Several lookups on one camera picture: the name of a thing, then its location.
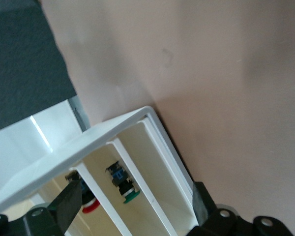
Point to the white drawer cabinet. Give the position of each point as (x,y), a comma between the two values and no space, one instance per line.
(64,159)

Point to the empty white drawer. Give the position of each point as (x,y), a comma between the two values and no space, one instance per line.
(157,177)

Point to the green cap push button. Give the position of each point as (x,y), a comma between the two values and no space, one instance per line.
(130,196)

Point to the red cap push button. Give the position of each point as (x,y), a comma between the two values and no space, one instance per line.
(91,207)

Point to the white drawer holding red button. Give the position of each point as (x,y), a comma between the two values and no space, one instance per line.
(108,209)

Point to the lowest white drawer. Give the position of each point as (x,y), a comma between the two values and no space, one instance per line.
(154,147)

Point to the white drawer holding green button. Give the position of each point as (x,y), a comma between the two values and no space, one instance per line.
(100,159)

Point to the brown table mat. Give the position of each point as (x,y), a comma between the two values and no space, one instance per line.
(211,61)

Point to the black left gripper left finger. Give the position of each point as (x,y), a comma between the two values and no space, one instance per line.
(64,209)

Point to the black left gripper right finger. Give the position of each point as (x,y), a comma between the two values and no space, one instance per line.
(204,211)

